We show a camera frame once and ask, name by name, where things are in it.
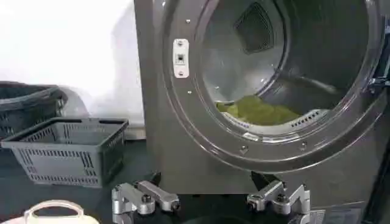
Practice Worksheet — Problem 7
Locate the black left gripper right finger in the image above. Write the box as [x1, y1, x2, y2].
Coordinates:
[246, 171, 311, 224]

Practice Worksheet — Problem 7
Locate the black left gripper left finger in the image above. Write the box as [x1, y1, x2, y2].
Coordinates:
[111, 172, 181, 224]

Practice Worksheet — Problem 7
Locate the grey slotted plastic basket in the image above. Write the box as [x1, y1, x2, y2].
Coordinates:
[1, 117, 129, 188]

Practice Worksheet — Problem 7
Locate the grey dryer with round opening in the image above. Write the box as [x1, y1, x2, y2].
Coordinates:
[133, 0, 390, 224]

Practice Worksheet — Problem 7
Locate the green cloth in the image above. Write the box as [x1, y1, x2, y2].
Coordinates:
[216, 95, 303, 127]

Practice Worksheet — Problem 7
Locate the dark plastic laundry basket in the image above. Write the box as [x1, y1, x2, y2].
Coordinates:
[0, 81, 68, 141]

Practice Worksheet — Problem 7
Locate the white door latch plate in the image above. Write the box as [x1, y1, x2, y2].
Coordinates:
[172, 38, 190, 79]

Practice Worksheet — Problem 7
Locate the dryer door with glass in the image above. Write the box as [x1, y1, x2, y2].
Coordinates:
[367, 16, 390, 94]

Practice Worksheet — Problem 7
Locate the white basket with handle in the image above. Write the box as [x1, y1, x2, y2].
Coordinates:
[0, 199, 100, 224]

